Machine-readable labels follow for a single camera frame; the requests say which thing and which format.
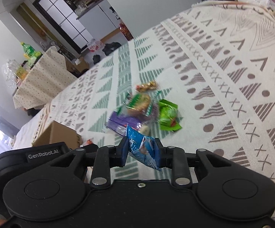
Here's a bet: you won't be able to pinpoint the blue snack packet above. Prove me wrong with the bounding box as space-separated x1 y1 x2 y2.
126 126 161 171

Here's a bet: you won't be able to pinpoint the white cabinet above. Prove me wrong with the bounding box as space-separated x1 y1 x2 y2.
78 0 120 40

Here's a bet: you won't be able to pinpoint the green soda bottle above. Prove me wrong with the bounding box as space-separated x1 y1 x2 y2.
21 42 38 58

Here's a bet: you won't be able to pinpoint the pink water bottle pack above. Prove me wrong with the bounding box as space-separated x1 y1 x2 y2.
87 39 104 52

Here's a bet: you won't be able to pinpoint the green tissue pack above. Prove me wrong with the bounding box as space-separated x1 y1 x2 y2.
29 51 42 64

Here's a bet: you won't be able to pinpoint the round table dotted tablecloth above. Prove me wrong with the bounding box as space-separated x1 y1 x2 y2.
13 46 77 110

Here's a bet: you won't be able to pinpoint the red snack packet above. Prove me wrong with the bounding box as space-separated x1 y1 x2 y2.
80 138 93 147

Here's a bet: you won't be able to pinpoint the gold red candy packet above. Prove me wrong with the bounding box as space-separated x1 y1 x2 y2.
135 80 158 93

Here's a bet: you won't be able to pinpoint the purple long snack pack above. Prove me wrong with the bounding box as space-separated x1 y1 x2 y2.
105 111 150 136

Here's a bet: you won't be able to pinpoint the yellow oil bottle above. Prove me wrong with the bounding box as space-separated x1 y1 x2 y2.
7 60 28 81

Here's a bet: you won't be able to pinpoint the black slippers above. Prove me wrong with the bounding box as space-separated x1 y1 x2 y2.
93 42 121 65

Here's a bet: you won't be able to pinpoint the bright green candy packet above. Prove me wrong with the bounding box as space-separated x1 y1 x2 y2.
158 99 182 131

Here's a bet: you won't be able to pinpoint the patterned bed blanket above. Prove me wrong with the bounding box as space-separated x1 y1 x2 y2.
11 0 275 222

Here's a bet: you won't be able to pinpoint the green white cookie packet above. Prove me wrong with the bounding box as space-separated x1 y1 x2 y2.
117 93 158 117

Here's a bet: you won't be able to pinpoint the open brown cardboard box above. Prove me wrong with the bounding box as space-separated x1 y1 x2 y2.
32 121 82 149

